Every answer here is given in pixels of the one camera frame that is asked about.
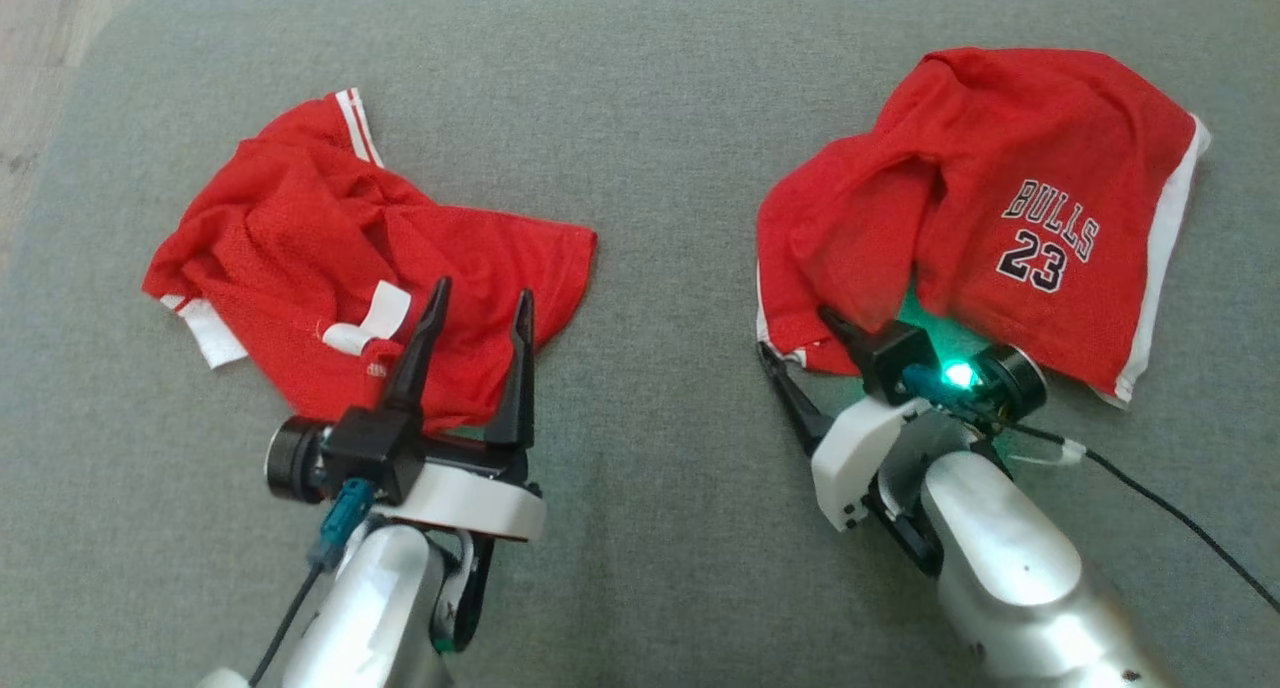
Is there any grey sofa seat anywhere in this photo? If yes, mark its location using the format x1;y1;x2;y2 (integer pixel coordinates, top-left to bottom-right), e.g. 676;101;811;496
0;0;1280;688

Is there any red basketball shorts white stripe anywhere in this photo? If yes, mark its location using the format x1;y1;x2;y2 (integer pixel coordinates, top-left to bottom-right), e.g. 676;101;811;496
755;46;1212;410

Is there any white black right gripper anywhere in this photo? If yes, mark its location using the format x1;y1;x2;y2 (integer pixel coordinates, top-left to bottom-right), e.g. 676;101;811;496
756;305;1049;576

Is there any red basketball jersey white trim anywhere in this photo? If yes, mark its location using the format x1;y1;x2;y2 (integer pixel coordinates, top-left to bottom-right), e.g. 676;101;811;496
142;88;599;435

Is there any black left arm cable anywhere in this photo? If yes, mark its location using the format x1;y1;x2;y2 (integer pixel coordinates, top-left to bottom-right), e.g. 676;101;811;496
248;476;378;688

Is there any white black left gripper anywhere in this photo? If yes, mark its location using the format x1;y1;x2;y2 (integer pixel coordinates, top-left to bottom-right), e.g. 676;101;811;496
265;276;546;654

